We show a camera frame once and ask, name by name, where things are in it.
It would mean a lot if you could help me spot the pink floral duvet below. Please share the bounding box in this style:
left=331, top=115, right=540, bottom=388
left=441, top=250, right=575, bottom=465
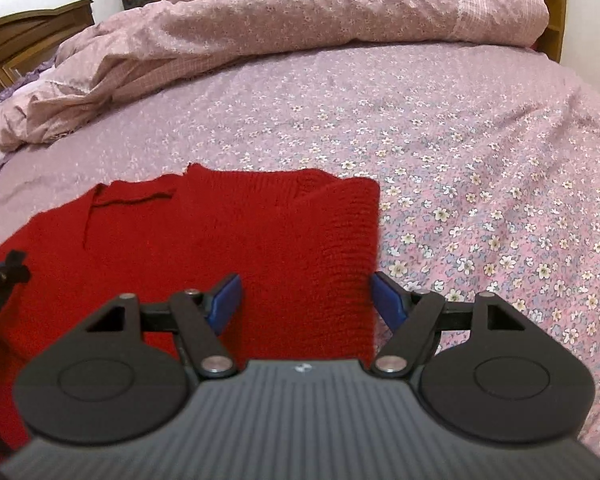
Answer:
left=0, top=0, right=547, bottom=152

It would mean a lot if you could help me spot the red knit cardigan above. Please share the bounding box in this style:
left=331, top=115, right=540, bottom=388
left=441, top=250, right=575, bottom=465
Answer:
left=0, top=165, right=380, bottom=460

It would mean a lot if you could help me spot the pink floral bed sheet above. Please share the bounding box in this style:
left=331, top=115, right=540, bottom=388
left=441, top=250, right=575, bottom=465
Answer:
left=0, top=44, right=600, bottom=454

